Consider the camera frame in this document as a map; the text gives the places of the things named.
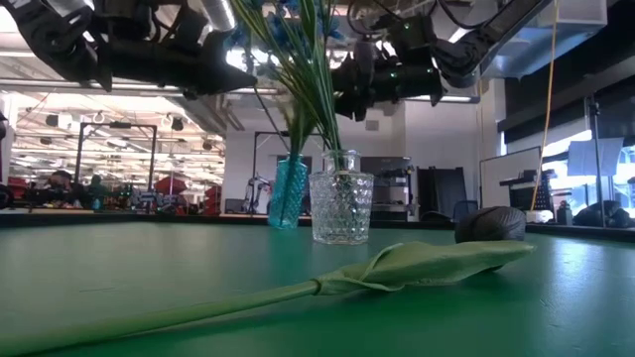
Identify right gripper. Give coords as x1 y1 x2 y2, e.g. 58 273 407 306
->
330 61 445 123

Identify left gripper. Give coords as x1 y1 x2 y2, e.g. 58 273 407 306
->
98 29 258 96

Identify blue artificial flower bunch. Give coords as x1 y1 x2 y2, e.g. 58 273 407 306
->
292 0 346 155
230 0 343 155

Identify blue ribbed glass vase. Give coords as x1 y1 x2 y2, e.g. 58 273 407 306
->
267 153 310 231

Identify clear textured glass vase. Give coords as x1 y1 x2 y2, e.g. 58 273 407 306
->
308 149 375 246

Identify red fabric cover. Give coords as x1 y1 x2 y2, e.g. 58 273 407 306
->
154 177 189 197

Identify black upright panels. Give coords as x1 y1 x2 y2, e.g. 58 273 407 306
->
416 166 468 219

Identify blue office chair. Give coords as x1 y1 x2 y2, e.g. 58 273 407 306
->
450 199 480 224

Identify person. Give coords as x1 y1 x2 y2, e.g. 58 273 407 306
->
47 170 83 207
86 174 106 209

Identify whiteboard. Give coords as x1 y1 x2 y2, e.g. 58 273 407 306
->
478 146 543 210

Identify green artificial tulip stem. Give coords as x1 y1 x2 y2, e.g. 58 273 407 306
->
0 206 537 357

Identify black perforated rack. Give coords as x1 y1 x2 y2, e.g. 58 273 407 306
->
498 169 560 212

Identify dark bottle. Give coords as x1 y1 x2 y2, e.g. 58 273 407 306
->
556 200 574 227

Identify white paper sheet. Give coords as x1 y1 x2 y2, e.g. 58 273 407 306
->
567 137 625 178

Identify black bag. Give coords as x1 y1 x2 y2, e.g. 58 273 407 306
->
572 199 634 229

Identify black metal frame stand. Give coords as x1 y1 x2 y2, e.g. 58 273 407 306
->
73 121 159 192
251 129 328 199

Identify black table edge rail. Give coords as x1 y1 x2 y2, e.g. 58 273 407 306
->
0 211 635 244

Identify yellow hanging cable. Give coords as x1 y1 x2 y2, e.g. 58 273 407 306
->
529 0 561 212

